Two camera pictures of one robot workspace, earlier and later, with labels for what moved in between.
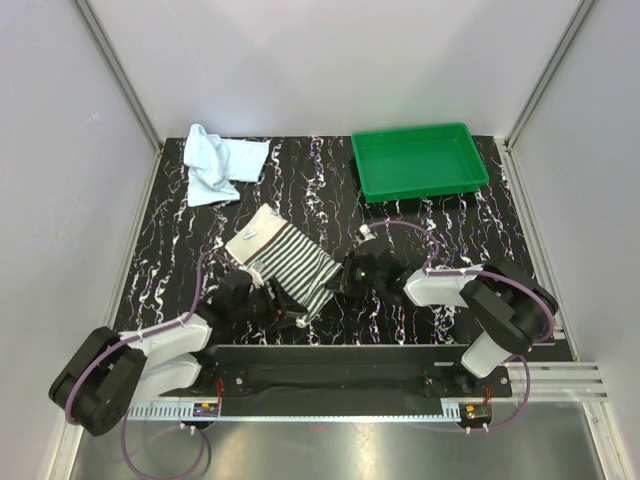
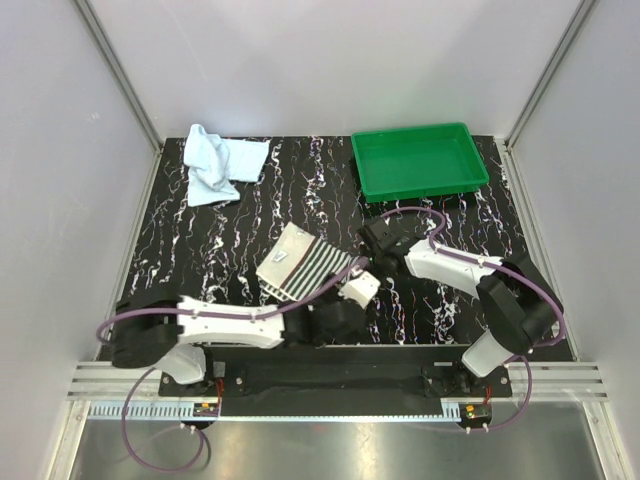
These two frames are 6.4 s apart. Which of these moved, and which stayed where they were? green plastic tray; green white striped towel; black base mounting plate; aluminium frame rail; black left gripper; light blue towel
Moved: black left gripper; green white striped towel
Stayed: light blue towel; green plastic tray; black base mounting plate; aluminium frame rail
